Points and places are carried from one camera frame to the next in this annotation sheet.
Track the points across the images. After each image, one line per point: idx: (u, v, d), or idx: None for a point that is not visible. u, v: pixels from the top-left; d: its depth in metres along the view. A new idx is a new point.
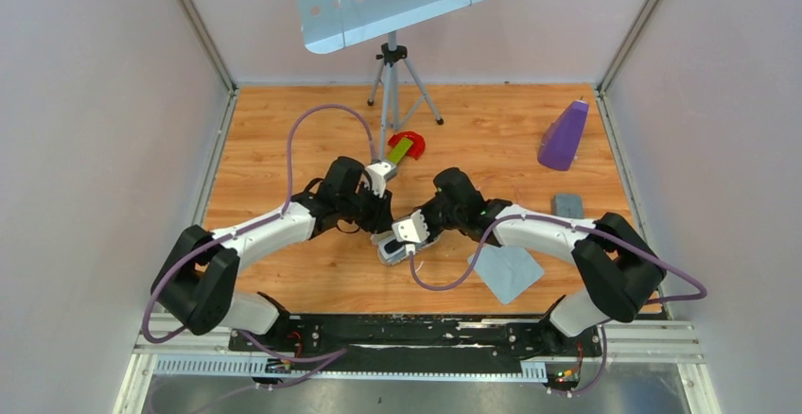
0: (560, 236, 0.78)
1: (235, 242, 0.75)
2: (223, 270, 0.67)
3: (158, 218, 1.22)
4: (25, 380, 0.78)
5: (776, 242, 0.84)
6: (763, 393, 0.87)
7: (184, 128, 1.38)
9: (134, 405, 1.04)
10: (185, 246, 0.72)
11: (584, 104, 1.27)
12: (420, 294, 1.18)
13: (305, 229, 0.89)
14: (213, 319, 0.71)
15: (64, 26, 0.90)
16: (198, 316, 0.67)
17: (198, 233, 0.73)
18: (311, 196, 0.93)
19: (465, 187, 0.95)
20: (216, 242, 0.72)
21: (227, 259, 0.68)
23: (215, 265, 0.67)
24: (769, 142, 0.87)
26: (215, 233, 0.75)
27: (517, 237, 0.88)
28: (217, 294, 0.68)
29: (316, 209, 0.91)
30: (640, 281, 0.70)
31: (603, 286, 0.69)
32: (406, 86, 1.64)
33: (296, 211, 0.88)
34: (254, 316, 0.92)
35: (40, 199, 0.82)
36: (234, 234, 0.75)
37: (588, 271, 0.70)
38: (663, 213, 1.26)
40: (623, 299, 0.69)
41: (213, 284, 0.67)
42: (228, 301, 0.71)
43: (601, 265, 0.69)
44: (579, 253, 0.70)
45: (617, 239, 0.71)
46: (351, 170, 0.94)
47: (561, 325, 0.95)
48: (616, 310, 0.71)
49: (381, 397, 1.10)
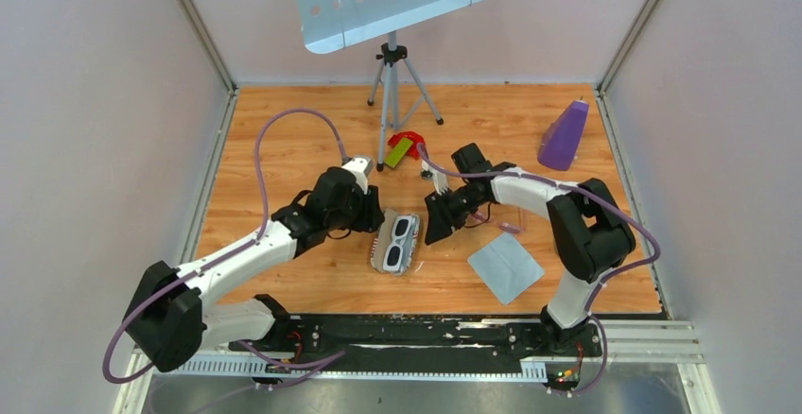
0: (543, 193, 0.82)
1: (199, 280, 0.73)
2: (183, 314, 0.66)
3: (157, 219, 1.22)
4: (25, 381, 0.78)
5: (776, 242, 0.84)
6: (763, 392, 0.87)
7: (184, 129, 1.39)
9: (134, 405, 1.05)
10: (150, 284, 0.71)
11: (584, 104, 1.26)
12: (420, 294, 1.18)
13: (285, 250, 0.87)
14: (181, 353, 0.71)
15: (65, 26, 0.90)
16: (162, 353, 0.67)
17: (164, 271, 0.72)
18: (296, 212, 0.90)
19: (475, 154, 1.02)
20: (179, 283, 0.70)
21: (188, 301, 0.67)
23: (175, 307, 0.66)
24: (769, 141, 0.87)
26: (180, 271, 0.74)
27: (515, 194, 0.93)
28: (181, 335, 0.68)
29: (299, 228, 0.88)
30: (604, 241, 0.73)
31: (566, 234, 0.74)
32: (406, 86, 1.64)
33: (273, 234, 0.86)
34: (249, 325, 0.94)
35: (39, 198, 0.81)
36: (200, 272, 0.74)
37: (556, 220, 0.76)
38: (663, 213, 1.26)
40: (583, 249, 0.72)
41: (173, 328, 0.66)
42: (196, 336, 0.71)
43: (568, 214, 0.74)
44: (551, 202, 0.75)
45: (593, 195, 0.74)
46: (339, 183, 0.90)
47: (556, 316, 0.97)
48: (577, 261, 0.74)
49: (381, 397, 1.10)
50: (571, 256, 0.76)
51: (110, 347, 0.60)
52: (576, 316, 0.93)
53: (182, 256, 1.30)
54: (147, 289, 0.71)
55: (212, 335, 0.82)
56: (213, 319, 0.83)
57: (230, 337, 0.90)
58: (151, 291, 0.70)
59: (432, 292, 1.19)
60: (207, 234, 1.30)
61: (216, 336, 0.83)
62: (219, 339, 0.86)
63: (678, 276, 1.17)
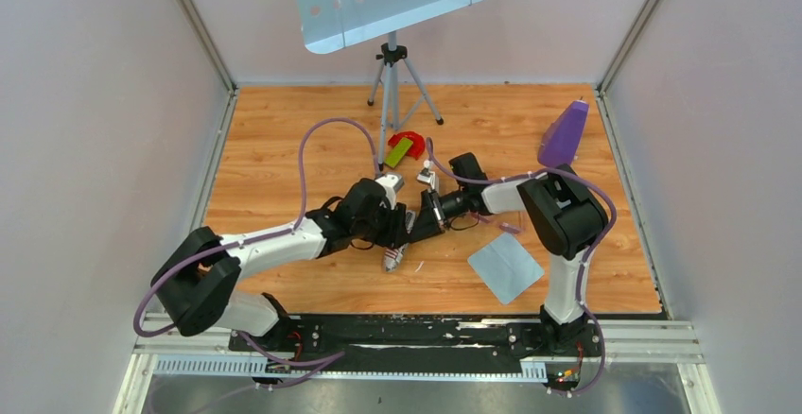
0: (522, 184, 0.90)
1: (240, 250, 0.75)
2: (222, 279, 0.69)
3: (157, 218, 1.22)
4: (25, 381, 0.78)
5: (776, 241, 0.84)
6: (761, 392, 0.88)
7: (184, 129, 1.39)
9: (134, 405, 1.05)
10: (192, 247, 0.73)
11: (584, 104, 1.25)
12: (421, 294, 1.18)
13: (313, 247, 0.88)
14: (202, 322, 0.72)
15: (64, 26, 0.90)
16: (188, 318, 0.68)
17: (207, 237, 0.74)
18: (326, 215, 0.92)
19: (471, 165, 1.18)
20: (220, 250, 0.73)
21: (228, 269, 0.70)
23: (215, 271, 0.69)
24: (769, 141, 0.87)
26: (223, 238, 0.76)
27: (503, 198, 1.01)
28: (211, 301, 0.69)
29: (328, 230, 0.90)
30: (578, 215, 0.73)
31: (538, 213, 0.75)
32: (406, 86, 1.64)
33: (308, 228, 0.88)
34: (254, 319, 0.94)
35: (39, 198, 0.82)
36: (241, 243, 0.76)
37: (527, 200, 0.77)
38: (663, 214, 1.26)
40: (552, 223, 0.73)
41: (207, 291, 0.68)
42: (220, 307, 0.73)
43: (536, 191, 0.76)
44: (520, 186, 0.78)
45: (559, 173, 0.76)
46: (371, 196, 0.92)
47: (551, 312, 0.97)
48: (551, 237, 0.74)
49: (381, 397, 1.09)
50: (546, 233, 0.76)
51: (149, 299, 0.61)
52: (570, 309, 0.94)
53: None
54: (187, 251, 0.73)
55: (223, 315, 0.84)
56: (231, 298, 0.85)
57: (235, 324, 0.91)
58: (192, 253, 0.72)
59: (432, 292, 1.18)
60: None
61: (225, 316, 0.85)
62: (224, 322, 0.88)
63: (678, 275, 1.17)
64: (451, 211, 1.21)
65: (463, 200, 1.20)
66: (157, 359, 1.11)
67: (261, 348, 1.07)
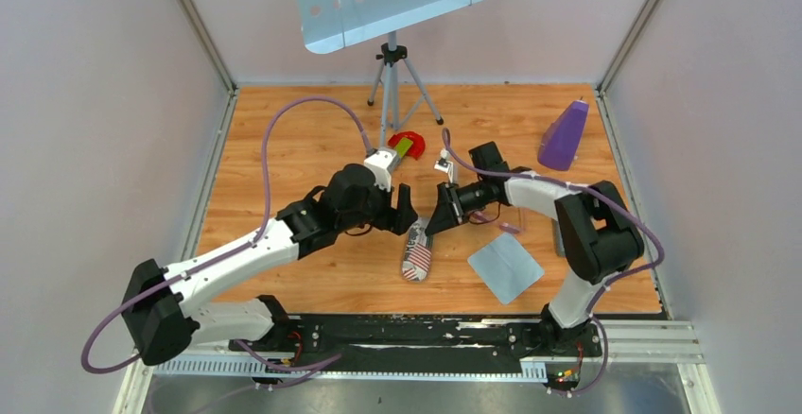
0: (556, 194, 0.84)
1: (184, 284, 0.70)
2: (164, 321, 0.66)
3: (157, 219, 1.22)
4: (25, 381, 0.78)
5: (777, 241, 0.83)
6: (761, 391, 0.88)
7: (184, 129, 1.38)
9: (134, 405, 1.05)
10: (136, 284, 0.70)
11: (584, 104, 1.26)
12: (421, 295, 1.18)
13: (286, 251, 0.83)
14: (170, 351, 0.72)
15: (65, 26, 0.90)
16: (148, 354, 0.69)
17: (150, 273, 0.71)
18: (302, 213, 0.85)
19: (492, 154, 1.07)
20: (163, 286, 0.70)
21: (169, 309, 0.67)
23: (156, 314, 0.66)
24: (768, 141, 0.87)
26: (168, 271, 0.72)
27: (529, 196, 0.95)
28: (162, 338, 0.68)
29: (303, 231, 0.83)
30: (612, 245, 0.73)
31: (573, 234, 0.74)
32: (406, 86, 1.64)
33: (273, 236, 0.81)
34: (246, 326, 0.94)
35: (40, 198, 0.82)
36: (186, 275, 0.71)
37: (563, 216, 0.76)
38: (663, 214, 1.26)
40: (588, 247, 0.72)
41: (153, 333, 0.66)
42: (183, 337, 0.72)
43: (576, 211, 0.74)
44: (559, 201, 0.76)
45: (603, 196, 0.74)
46: (353, 188, 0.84)
47: (557, 315, 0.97)
48: (582, 260, 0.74)
49: (381, 397, 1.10)
50: (575, 254, 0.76)
51: (86, 352, 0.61)
52: (575, 317, 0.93)
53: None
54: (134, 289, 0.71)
55: (207, 334, 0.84)
56: (207, 319, 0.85)
57: (225, 336, 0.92)
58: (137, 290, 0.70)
59: (432, 292, 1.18)
60: (207, 234, 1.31)
61: (211, 334, 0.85)
62: (215, 337, 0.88)
63: (678, 275, 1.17)
64: (469, 204, 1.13)
65: (483, 193, 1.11)
66: None
67: (253, 351, 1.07)
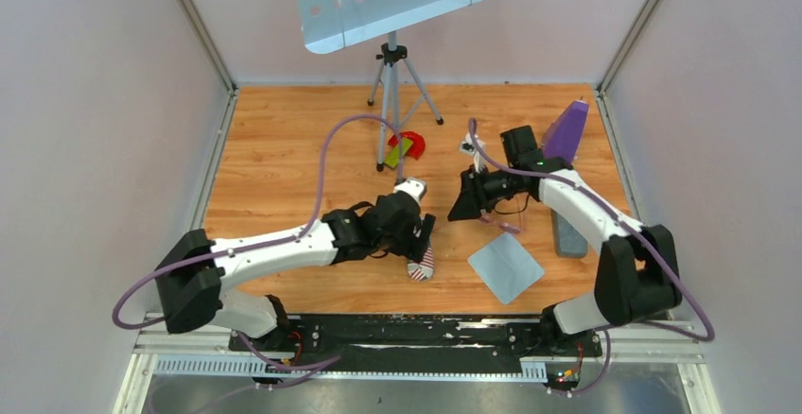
0: (600, 223, 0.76)
1: (227, 260, 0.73)
2: (201, 290, 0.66)
3: (157, 218, 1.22)
4: (25, 381, 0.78)
5: (776, 241, 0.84)
6: (761, 392, 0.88)
7: (184, 129, 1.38)
9: (134, 405, 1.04)
10: (185, 250, 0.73)
11: (584, 104, 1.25)
12: (421, 295, 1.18)
13: (323, 255, 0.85)
14: (193, 324, 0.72)
15: (64, 26, 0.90)
16: (174, 320, 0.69)
17: (200, 242, 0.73)
18: (346, 220, 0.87)
19: (527, 140, 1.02)
20: (209, 257, 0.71)
21: (209, 280, 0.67)
23: (196, 281, 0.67)
24: (769, 141, 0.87)
26: (216, 245, 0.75)
27: (560, 202, 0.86)
28: (194, 307, 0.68)
29: (344, 238, 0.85)
30: (649, 299, 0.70)
31: (613, 284, 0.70)
32: (406, 86, 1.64)
33: (317, 236, 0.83)
34: (253, 321, 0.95)
35: (40, 198, 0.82)
36: (231, 251, 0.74)
37: (607, 260, 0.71)
38: (663, 214, 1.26)
40: (621, 301, 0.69)
41: (188, 299, 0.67)
42: (210, 314, 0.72)
43: (623, 262, 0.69)
44: (609, 246, 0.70)
45: (653, 250, 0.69)
46: (402, 210, 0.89)
47: (561, 319, 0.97)
48: (611, 307, 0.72)
49: (381, 397, 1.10)
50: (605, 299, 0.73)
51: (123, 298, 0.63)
52: (577, 327, 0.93)
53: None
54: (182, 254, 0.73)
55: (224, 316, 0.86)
56: (229, 301, 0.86)
57: (231, 325, 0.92)
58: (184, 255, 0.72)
59: (432, 292, 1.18)
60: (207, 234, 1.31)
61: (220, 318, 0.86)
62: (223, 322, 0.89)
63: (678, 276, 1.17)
64: (492, 192, 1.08)
65: (510, 185, 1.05)
66: (158, 359, 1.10)
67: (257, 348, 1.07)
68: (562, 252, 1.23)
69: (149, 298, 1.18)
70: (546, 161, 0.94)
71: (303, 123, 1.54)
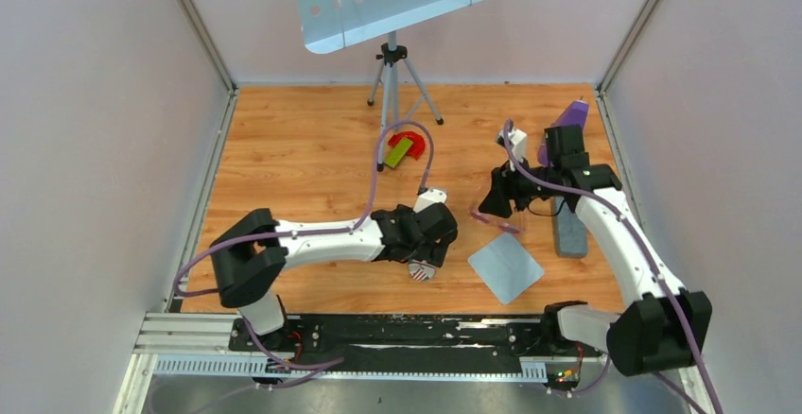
0: (636, 274, 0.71)
1: (290, 241, 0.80)
2: (266, 267, 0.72)
3: (157, 218, 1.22)
4: (25, 381, 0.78)
5: (777, 241, 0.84)
6: (761, 392, 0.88)
7: (184, 129, 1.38)
9: (134, 405, 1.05)
10: (250, 226, 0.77)
11: (584, 104, 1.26)
12: (421, 295, 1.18)
13: (370, 250, 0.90)
14: (245, 299, 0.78)
15: (65, 25, 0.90)
16: (230, 293, 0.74)
17: (265, 221, 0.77)
18: (392, 220, 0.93)
19: (573, 139, 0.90)
20: (273, 235, 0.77)
21: (274, 259, 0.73)
23: (262, 258, 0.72)
24: (768, 141, 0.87)
26: (281, 225, 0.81)
27: (598, 228, 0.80)
28: (253, 283, 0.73)
29: (390, 236, 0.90)
30: (663, 359, 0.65)
31: (629, 341, 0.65)
32: (406, 86, 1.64)
33: (367, 232, 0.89)
34: (266, 314, 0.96)
35: (40, 198, 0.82)
36: (294, 233, 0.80)
37: (630, 318, 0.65)
38: (663, 214, 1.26)
40: (636, 361, 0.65)
41: (252, 273, 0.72)
42: (262, 290, 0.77)
43: (650, 327, 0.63)
44: (636, 307, 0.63)
45: (686, 323, 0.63)
46: (445, 220, 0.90)
47: (563, 322, 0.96)
48: (623, 361, 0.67)
49: (381, 397, 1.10)
50: (619, 351, 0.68)
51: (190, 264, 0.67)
52: (576, 335, 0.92)
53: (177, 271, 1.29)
54: (245, 229, 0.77)
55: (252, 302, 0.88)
56: None
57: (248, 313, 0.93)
58: (248, 231, 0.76)
59: (432, 292, 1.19)
60: (207, 234, 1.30)
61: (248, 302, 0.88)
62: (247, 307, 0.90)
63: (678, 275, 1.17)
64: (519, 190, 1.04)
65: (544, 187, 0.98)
66: (158, 359, 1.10)
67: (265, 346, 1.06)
68: (562, 252, 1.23)
69: (149, 299, 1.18)
70: (595, 172, 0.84)
71: (303, 123, 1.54)
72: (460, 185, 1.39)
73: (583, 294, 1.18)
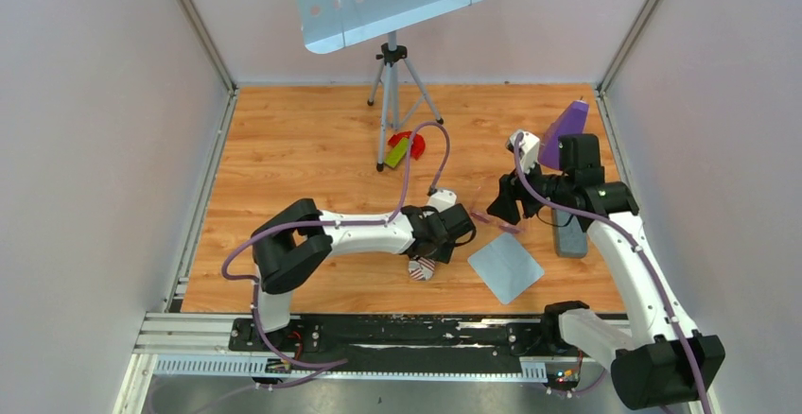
0: (649, 312, 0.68)
1: (334, 231, 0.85)
2: (313, 252, 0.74)
3: (157, 219, 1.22)
4: (25, 380, 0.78)
5: (777, 240, 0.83)
6: (762, 391, 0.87)
7: (184, 129, 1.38)
9: (134, 405, 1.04)
10: (297, 215, 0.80)
11: (584, 104, 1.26)
12: (421, 295, 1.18)
13: (400, 244, 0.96)
14: (286, 286, 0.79)
15: (65, 25, 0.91)
16: (273, 278, 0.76)
17: (310, 210, 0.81)
18: (419, 215, 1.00)
19: (590, 152, 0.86)
20: (318, 223, 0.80)
21: (321, 245, 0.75)
23: (309, 244, 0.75)
24: (768, 141, 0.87)
26: (323, 215, 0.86)
27: (610, 255, 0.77)
28: (299, 268, 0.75)
29: (419, 231, 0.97)
30: (669, 398, 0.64)
31: (636, 381, 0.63)
32: (406, 86, 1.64)
33: (400, 225, 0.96)
34: (276, 311, 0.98)
35: (39, 198, 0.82)
36: (338, 224, 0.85)
37: (640, 359, 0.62)
38: (662, 214, 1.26)
40: (641, 399, 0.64)
41: (299, 258, 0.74)
42: (302, 279, 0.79)
43: (658, 372, 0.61)
44: (648, 353, 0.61)
45: (697, 372, 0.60)
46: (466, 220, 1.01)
47: (565, 327, 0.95)
48: (627, 396, 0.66)
49: (381, 397, 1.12)
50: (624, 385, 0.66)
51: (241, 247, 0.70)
52: (575, 339, 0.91)
53: (177, 271, 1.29)
54: (291, 216, 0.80)
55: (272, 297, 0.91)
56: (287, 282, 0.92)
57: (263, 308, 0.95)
58: (294, 218, 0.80)
59: (432, 292, 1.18)
60: (206, 234, 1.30)
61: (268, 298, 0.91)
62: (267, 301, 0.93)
63: (678, 275, 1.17)
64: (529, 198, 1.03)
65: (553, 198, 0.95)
66: (158, 359, 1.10)
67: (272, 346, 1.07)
68: (561, 252, 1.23)
69: (148, 298, 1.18)
70: (610, 191, 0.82)
71: (303, 123, 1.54)
72: (460, 185, 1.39)
73: (583, 294, 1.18)
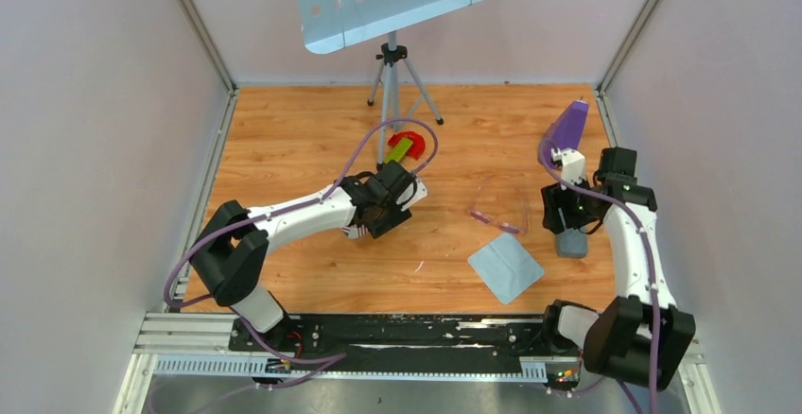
0: (631, 278, 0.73)
1: (268, 223, 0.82)
2: (251, 251, 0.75)
3: (157, 218, 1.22)
4: (25, 380, 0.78)
5: (777, 239, 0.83)
6: (762, 391, 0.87)
7: (184, 129, 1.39)
9: (134, 405, 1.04)
10: (223, 220, 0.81)
11: (584, 104, 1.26)
12: (421, 295, 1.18)
13: (344, 215, 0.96)
14: (238, 292, 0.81)
15: (66, 26, 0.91)
16: (224, 288, 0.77)
17: (235, 211, 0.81)
18: (357, 183, 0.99)
19: (624, 163, 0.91)
20: (248, 222, 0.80)
21: (255, 241, 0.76)
23: (244, 245, 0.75)
24: (768, 141, 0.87)
26: (252, 212, 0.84)
27: (616, 233, 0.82)
28: (242, 271, 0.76)
29: (357, 197, 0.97)
30: (626, 368, 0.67)
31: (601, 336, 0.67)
32: (406, 86, 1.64)
33: (337, 198, 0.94)
34: (266, 308, 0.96)
35: (40, 198, 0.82)
36: (269, 216, 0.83)
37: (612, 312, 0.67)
38: (662, 214, 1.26)
40: (601, 356, 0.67)
41: (239, 262, 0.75)
42: (252, 280, 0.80)
43: (623, 327, 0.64)
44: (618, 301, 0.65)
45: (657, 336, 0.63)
46: (402, 172, 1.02)
47: (561, 318, 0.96)
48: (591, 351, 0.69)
49: (381, 397, 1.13)
50: (591, 344, 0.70)
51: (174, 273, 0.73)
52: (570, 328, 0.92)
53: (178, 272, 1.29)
54: (218, 224, 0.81)
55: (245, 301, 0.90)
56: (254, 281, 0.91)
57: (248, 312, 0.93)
58: (222, 225, 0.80)
59: (432, 292, 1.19)
60: None
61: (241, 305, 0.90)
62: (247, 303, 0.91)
63: (678, 275, 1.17)
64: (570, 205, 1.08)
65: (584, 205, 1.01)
66: (158, 359, 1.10)
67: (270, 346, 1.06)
68: (561, 252, 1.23)
69: (148, 299, 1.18)
70: (634, 188, 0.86)
71: (303, 122, 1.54)
72: (460, 185, 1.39)
73: (583, 293, 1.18)
